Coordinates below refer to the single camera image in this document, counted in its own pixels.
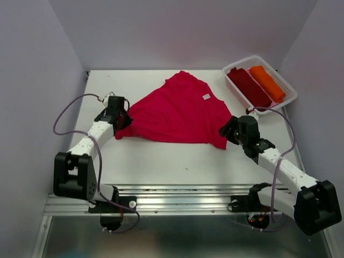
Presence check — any crimson red t shirt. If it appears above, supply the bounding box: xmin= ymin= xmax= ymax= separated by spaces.
xmin=115 ymin=71 xmax=232 ymax=150

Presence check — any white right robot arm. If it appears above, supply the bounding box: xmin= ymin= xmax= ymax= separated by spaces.
xmin=219 ymin=116 xmax=342 ymax=235

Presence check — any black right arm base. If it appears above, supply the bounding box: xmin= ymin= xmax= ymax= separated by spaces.
xmin=227 ymin=183 xmax=272 ymax=212

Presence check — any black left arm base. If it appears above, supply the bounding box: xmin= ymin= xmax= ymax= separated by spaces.
xmin=88 ymin=184 xmax=137 ymax=214

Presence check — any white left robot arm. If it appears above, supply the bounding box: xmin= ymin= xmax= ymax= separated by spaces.
xmin=53 ymin=92 xmax=133 ymax=212

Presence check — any white plastic basket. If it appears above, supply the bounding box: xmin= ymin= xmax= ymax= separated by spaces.
xmin=222 ymin=55 xmax=297 ymax=115

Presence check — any dark red rolled shirt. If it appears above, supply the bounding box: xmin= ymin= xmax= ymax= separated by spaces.
xmin=227 ymin=67 xmax=272 ymax=108

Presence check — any orange rolled shirt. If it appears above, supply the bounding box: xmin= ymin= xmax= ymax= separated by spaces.
xmin=249 ymin=66 xmax=286 ymax=103

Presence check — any aluminium rail frame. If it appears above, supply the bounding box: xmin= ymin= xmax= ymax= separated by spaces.
xmin=42 ymin=183 xmax=329 ymax=216

